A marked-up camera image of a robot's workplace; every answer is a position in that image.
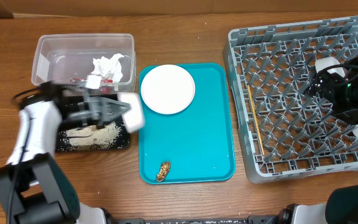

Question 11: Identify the red snack wrapper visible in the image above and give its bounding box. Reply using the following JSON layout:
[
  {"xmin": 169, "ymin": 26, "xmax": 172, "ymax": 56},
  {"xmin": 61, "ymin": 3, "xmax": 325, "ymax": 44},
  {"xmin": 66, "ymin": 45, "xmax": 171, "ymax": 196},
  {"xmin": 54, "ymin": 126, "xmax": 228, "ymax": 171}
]
[{"xmin": 70, "ymin": 78, "xmax": 113, "ymax": 94}]

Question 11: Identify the pink bowl with rice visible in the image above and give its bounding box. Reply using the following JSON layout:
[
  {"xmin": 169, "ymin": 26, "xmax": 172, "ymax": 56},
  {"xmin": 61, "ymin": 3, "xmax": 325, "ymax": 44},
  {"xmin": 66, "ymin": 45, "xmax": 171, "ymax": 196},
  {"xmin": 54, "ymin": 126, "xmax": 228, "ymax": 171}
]
[{"xmin": 117, "ymin": 92, "xmax": 145, "ymax": 133}]

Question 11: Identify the grey-green bowl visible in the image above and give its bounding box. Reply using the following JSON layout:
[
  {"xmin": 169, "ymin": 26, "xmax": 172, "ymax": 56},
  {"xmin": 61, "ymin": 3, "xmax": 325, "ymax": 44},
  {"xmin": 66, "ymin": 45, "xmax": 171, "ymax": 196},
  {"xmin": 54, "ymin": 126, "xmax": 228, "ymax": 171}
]
[{"xmin": 315, "ymin": 57, "xmax": 346, "ymax": 78}]

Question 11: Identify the white tissue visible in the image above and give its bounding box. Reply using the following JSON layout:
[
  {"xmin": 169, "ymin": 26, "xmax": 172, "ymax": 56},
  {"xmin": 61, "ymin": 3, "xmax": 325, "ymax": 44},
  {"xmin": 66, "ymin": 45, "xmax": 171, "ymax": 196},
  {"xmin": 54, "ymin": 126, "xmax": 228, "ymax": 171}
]
[{"xmin": 91, "ymin": 54, "xmax": 124, "ymax": 83}]

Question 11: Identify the large white plate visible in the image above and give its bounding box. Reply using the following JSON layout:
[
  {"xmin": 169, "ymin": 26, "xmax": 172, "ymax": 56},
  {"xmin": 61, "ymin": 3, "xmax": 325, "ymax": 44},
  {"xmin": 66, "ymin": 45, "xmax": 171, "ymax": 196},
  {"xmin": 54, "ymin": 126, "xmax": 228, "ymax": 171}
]
[{"xmin": 140, "ymin": 65, "xmax": 196, "ymax": 115}]

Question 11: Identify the brown food scrap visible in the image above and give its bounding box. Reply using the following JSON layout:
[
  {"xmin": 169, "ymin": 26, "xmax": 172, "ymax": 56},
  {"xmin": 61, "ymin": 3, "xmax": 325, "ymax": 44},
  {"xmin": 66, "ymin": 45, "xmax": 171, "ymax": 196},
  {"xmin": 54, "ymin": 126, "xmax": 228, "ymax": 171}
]
[{"xmin": 156, "ymin": 161, "xmax": 171, "ymax": 182}]

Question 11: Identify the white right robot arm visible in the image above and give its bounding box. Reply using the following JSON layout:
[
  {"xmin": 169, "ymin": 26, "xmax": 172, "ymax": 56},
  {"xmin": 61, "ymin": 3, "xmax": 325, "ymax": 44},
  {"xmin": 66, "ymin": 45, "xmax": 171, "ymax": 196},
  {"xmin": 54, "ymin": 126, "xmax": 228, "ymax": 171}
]
[{"xmin": 270, "ymin": 56, "xmax": 358, "ymax": 223}]

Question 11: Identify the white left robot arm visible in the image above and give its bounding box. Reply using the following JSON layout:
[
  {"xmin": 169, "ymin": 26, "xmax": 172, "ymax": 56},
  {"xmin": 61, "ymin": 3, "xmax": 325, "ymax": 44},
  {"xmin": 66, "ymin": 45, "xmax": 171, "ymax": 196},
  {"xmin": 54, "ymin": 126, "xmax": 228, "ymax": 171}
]
[{"xmin": 0, "ymin": 90, "xmax": 144, "ymax": 223}]

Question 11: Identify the grey dishwasher rack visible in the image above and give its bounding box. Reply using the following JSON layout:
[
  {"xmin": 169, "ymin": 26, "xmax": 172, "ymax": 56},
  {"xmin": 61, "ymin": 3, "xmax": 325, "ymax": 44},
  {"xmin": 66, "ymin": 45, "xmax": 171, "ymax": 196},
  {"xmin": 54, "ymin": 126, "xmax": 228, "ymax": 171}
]
[{"xmin": 223, "ymin": 16, "xmax": 358, "ymax": 184}]

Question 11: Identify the cooked rice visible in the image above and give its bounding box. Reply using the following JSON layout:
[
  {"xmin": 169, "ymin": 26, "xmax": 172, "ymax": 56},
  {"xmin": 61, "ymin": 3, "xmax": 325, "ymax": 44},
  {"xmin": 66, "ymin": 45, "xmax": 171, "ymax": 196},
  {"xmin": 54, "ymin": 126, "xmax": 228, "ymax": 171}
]
[{"xmin": 62, "ymin": 122, "xmax": 125, "ymax": 151}]

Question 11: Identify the black tray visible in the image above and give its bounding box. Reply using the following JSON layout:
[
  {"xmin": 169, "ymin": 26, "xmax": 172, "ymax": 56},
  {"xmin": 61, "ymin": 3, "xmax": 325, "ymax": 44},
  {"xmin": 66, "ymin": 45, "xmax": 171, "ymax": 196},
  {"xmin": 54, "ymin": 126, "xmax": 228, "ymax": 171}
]
[{"xmin": 55, "ymin": 94, "xmax": 130, "ymax": 152}]

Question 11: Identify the clear plastic bin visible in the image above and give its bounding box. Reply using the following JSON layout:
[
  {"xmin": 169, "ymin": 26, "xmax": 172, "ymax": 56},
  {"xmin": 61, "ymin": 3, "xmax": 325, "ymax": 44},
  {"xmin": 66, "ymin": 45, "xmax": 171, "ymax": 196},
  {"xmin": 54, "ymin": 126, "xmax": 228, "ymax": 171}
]
[{"xmin": 31, "ymin": 34, "xmax": 136, "ymax": 93}]

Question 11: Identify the teal serving tray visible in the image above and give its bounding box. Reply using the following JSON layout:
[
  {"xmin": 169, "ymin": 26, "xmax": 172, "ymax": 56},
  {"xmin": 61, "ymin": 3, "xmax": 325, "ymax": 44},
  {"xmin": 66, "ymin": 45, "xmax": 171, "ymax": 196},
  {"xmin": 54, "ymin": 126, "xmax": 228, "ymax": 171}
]
[{"xmin": 139, "ymin": 63, "xmax": 236, "ymax": 184}]

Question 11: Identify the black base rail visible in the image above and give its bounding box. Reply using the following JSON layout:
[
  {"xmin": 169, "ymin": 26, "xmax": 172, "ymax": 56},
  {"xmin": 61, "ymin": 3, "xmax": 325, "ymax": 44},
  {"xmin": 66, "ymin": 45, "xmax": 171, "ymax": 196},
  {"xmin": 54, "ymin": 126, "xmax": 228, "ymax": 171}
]
[{"xmin": 107, "ymin": 209, "xmax": 292, "ymax": 224}]

